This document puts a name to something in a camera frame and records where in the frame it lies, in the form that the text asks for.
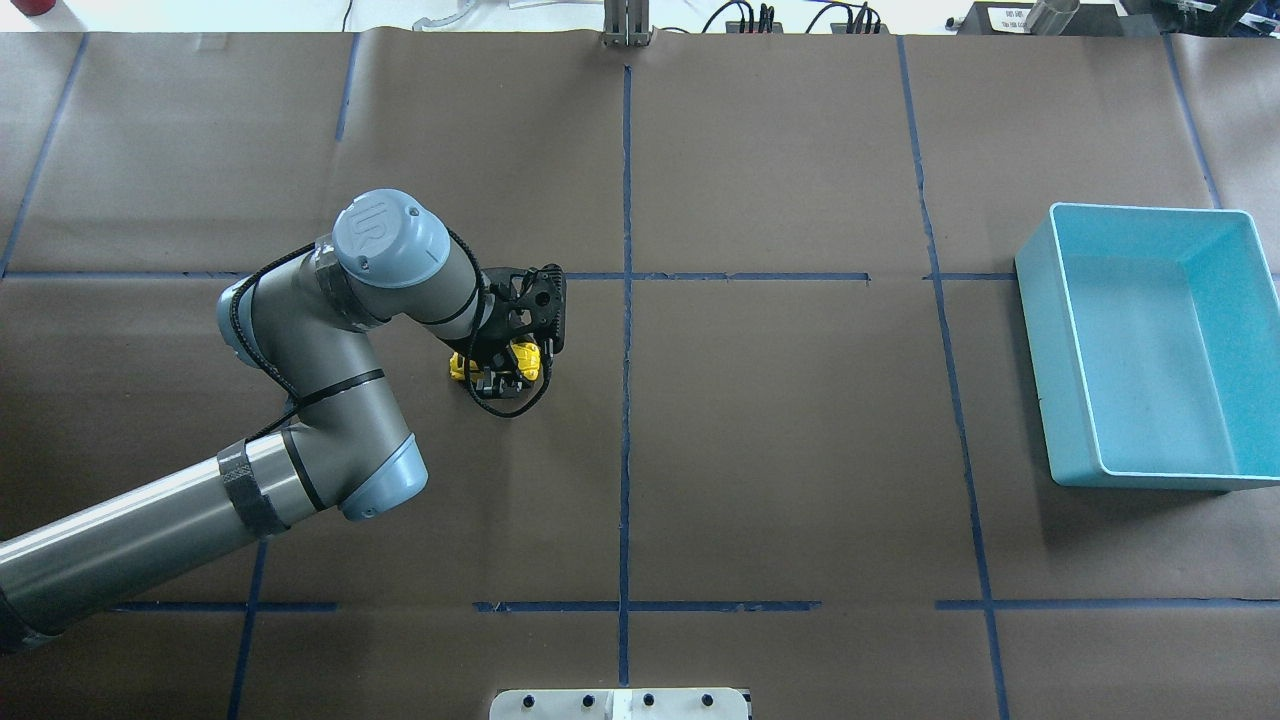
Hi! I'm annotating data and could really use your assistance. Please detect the black power strip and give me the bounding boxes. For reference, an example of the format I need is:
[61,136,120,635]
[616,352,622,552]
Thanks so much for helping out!
[696,1,890,36]

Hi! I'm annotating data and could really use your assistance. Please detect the steel cylinder weight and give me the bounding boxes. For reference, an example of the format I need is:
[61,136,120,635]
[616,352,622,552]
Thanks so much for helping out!
[1024,0,1082,37]

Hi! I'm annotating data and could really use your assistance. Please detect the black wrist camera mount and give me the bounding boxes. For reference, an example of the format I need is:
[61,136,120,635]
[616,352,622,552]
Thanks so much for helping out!
[476,263,567,357]

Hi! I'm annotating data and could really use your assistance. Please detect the light blue plastic bin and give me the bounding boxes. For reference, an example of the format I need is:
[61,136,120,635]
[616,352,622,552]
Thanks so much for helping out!
[1015,202,1279,492]

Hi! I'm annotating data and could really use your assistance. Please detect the aluminium frame post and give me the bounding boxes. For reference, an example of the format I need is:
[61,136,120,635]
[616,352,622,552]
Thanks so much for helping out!
[602,0,653,47]

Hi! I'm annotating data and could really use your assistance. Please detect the red fire extinguisher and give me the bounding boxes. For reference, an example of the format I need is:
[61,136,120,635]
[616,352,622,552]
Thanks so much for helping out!
[9,0,58,18]

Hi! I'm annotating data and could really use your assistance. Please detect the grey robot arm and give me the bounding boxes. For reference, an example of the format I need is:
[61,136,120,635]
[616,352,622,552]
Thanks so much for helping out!
[3,188,568,655]

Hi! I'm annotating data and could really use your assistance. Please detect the yellow beetle toy car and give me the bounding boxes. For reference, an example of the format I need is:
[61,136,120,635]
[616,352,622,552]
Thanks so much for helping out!
[449,340,543,384]

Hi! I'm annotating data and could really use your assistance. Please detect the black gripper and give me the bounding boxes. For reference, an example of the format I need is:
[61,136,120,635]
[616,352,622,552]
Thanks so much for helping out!
[462,296,547,395]

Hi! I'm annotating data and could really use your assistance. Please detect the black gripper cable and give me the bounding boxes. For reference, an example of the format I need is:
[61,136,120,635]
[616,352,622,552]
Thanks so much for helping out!
[228,228,556,441]

